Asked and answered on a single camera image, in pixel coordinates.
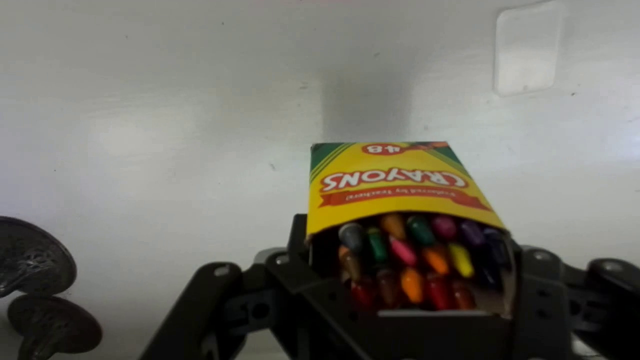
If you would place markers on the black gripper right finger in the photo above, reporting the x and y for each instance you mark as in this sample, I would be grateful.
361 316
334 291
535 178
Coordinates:
587 313

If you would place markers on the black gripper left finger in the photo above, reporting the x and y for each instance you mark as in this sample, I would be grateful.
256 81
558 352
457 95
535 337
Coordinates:
207 313

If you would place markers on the yellow green crayon box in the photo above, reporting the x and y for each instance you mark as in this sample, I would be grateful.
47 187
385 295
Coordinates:
392 187

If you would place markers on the yellow crayon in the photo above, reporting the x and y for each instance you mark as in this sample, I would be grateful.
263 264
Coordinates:
460 261

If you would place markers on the purple crayon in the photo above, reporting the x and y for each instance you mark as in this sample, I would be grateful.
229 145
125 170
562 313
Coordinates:
470 234

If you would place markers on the dark round disc with stem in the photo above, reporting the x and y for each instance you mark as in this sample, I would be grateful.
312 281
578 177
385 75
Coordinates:
57 326

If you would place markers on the orange crayon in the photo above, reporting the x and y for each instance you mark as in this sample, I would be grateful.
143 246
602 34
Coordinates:
435 261

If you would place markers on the grey crayon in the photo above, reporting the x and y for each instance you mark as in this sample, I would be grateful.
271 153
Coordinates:
350 234

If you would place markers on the magenta crayon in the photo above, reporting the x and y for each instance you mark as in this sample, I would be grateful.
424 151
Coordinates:
445 226

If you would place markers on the dark green crayon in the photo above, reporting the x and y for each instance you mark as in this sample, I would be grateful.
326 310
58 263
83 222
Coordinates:
376 244

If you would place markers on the dark speckled domed object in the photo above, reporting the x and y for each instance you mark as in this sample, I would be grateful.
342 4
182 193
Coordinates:
30 257

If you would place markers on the pink crayon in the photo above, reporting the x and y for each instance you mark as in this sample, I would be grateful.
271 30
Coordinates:
402 251

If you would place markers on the brown-orange crayon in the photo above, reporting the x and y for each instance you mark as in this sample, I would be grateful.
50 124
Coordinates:
395 226

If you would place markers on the white rectangular plate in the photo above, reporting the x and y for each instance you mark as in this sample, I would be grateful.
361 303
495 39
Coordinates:
530 47

